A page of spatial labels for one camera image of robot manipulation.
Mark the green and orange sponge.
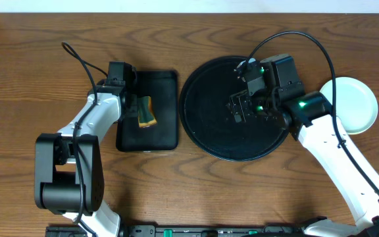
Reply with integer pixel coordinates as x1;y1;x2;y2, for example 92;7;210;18
137;96;157;128

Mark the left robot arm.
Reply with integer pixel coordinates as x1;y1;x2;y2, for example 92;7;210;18
34;61;137;236

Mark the round black tray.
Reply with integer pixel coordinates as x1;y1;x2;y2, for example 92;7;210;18
179;56;288;161

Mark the light blue plate top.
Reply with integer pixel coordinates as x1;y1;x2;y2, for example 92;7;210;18
336;77;378;135

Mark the rectangular black tray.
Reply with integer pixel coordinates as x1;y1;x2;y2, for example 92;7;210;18
116;70;178;152

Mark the left black cable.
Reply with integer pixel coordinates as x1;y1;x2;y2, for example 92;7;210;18
61;41;110;237

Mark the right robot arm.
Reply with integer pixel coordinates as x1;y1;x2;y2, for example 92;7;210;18
228;54;379;236

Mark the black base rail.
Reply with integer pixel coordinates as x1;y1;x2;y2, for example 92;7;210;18
45;217;379;237

